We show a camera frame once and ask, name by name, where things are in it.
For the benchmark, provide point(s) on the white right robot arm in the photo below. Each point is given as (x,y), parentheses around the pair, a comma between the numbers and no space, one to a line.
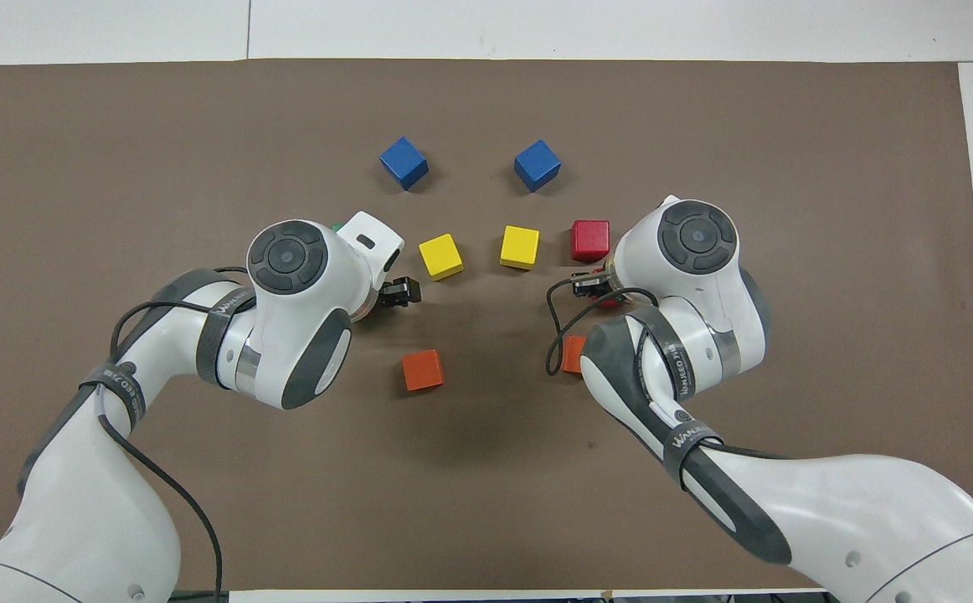
(830,502)

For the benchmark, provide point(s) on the blue wooden block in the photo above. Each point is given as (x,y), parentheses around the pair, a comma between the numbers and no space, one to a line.
(404,163)
(537,165)

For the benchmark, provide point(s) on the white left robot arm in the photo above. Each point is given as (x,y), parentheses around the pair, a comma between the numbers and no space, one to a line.
(76,519)

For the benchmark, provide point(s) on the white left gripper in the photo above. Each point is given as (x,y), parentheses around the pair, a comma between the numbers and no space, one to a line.
(369,239)

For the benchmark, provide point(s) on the orange wooden block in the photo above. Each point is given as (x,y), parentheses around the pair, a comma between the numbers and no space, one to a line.
(572,356)
(422,369)

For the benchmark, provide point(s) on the brown table mat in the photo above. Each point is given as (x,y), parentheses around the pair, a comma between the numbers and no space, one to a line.
(486,502)

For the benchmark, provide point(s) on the yellow wooden block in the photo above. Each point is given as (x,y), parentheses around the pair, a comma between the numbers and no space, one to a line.
(520,247)
(440,256)

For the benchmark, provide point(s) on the red wooden block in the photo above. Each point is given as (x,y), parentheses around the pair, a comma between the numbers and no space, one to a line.
(608,301)
(590,239)

